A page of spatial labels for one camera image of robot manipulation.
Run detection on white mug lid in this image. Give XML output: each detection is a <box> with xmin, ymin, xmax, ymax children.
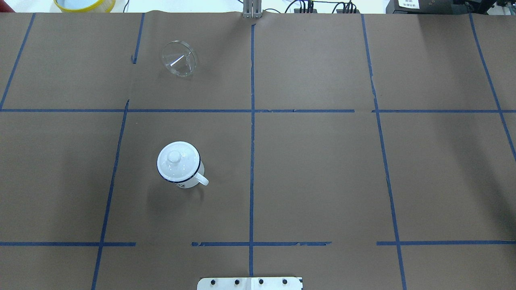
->
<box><xmin>157</xmin><ymin>141</ymin><xmax>201</xmax><ymax>183</ymax></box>

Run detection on clear plastic funnel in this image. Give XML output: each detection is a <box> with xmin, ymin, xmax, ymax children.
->
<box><xmin>161</xmin><ymin>40</ymin><xmax>199</xmax><ymax>77</ymax></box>

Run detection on white enamel mug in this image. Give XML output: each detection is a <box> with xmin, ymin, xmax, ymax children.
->
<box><xmin>157</xmin><ymin>141</ymin><xmax>209</xmax><ymax>189</ymax></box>

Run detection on yellow tape roll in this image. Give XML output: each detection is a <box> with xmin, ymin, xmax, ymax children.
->
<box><xmin>53</xmin><ymin>0</ymin><xmax>116</xmax><ymax>13</ymax></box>

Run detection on aluminium frame post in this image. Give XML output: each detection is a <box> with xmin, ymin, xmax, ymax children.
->
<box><xmin>240</xmin><ymin>0</ymin><xmax>263</xmax><ymax>19</ymax></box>

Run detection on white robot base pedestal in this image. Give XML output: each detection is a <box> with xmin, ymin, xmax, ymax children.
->
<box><xmin>197</xmin><ymin>277</ymin><xmax>304</xmax><ymax>290</ymax></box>

